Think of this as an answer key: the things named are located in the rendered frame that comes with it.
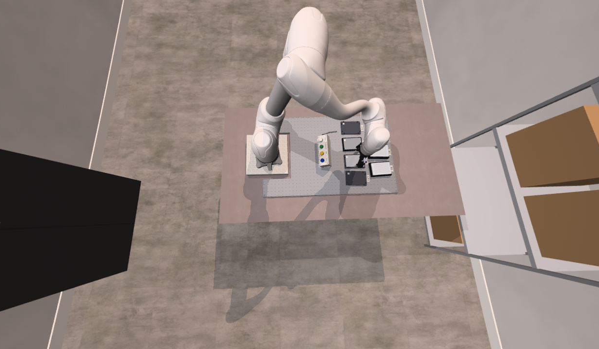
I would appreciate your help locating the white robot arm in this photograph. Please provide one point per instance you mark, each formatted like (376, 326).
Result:
(301, 75)

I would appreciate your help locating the black flat plate with corner posts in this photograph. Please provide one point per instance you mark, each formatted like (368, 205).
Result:
(356, 178)

